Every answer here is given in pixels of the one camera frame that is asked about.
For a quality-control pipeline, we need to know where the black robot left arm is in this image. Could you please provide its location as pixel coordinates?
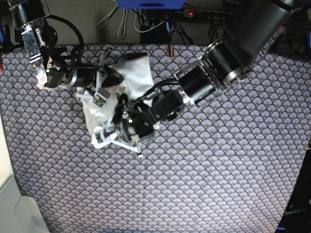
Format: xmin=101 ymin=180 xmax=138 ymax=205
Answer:
xmin=114 ymin=0 xmax=308 ymax=145

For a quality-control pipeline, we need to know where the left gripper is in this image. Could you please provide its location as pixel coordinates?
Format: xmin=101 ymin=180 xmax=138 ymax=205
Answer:
xmin=114 ymin=94 xmax=155 ymax=145

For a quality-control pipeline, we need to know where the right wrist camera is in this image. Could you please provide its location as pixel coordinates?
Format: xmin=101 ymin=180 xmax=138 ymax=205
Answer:
xmin=93 ymin=88 xmax=111 ymax=108

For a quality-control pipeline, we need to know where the black power strip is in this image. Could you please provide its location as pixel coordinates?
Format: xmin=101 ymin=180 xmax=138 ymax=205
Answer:
xmin=183 ymin=9 xmax=233 ymax=20

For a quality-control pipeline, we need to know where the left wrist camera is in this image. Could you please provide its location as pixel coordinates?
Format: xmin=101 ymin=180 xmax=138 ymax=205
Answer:
xmin=92 ymin=126 xmax=107 ymax=149

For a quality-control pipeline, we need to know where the red table clamp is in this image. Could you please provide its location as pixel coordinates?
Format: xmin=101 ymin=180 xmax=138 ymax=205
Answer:
xmin=168 ymin=47 xmax=174 ymax=59

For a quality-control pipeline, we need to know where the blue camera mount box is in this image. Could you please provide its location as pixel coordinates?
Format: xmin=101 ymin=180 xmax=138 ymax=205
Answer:
xmin=118 ymin=0 xmax=185 ymax=10

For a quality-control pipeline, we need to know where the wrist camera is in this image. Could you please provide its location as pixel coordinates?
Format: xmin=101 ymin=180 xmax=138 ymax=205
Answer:
xmin=93 ymin=88 xmax=111 ymax=108
xmin=92 ymin=126 xmax=107 ymax=149

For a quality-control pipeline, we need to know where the grey looped cable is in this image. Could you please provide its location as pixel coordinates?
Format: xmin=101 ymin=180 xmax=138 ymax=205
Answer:
xmin=97 ymin=4 xmax=129 ymax=39

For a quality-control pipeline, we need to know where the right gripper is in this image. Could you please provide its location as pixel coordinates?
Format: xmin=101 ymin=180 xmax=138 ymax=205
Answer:
xmin=64 ymin=67 xmax=124 ymax=88

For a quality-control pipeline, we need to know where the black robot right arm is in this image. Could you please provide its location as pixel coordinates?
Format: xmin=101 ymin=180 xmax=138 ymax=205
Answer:
xmin=8 ymin=0 xmax=123 ymax=90

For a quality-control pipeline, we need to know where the white T-shirt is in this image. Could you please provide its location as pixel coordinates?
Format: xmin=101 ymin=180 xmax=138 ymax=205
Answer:
xmin=75 ymin=54 xmax=161 ymax=148

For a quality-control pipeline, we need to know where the black box under table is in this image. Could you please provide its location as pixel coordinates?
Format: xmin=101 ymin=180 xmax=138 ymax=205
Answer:
xmin=140 ymin=24 xmax=168 ymax=44

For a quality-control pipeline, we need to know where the patterned fan-print tablecloth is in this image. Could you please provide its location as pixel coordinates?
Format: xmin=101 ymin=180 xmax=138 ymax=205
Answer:
xmin=0 ymin=43 xmax=311 ymax=233

